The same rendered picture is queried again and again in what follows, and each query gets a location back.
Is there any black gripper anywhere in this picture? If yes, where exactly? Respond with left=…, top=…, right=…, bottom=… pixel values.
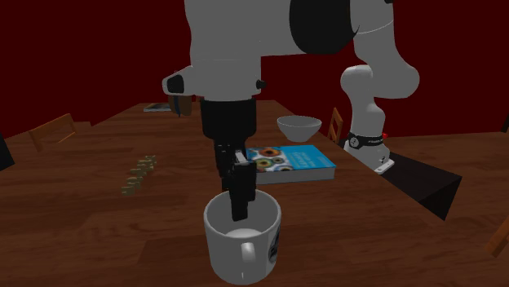
left=200, top=97, right=258, bottom=223

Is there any blue book with circles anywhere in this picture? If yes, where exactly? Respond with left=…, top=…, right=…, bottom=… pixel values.
left=246, top=144, right=338, bottom=186

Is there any white mug with print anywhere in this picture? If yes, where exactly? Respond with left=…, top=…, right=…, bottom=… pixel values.
left=203, top=189, right=282, bottom=286

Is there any white bowl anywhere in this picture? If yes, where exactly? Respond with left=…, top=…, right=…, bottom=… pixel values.
left=277, top=115, right=323, bottom=144

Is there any brown upright object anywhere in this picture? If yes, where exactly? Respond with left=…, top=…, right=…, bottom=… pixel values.
left=167, top=94, right=193, bottom=118

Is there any row of olive blocks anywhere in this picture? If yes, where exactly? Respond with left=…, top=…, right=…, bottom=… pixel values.
left=121, top=154, right=157, bottom=197

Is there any wooden table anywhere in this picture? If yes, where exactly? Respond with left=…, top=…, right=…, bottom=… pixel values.
left=0, top=99, right=509, bottom=287

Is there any black robot stand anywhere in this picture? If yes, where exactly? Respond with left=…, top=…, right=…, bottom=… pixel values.
left=380, top=151, right=463, bottom=222

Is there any black furniture block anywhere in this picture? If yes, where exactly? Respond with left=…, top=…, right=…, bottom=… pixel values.
left=0, top=132, right=16, bottom=172

